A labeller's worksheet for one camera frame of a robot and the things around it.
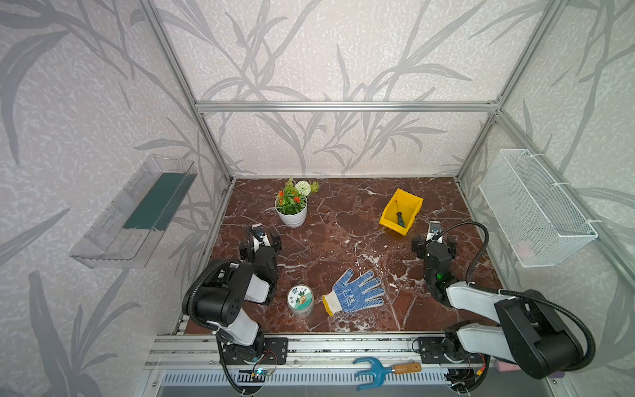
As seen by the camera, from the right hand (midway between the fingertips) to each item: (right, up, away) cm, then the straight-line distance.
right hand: (433, 233), depth 88 cm
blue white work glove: (-27, -20, -4) cm, 34 cm away
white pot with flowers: (-52, +11, +3) cm, 53 cm away
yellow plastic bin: (-5, +11, +18) cm, 22 cm away
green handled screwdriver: (-8, +4, +16) cm, 18 cm away
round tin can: (-46, -19, -13) cm, 52 cm away
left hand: (-64, 0, +1) cm, 64 cm away
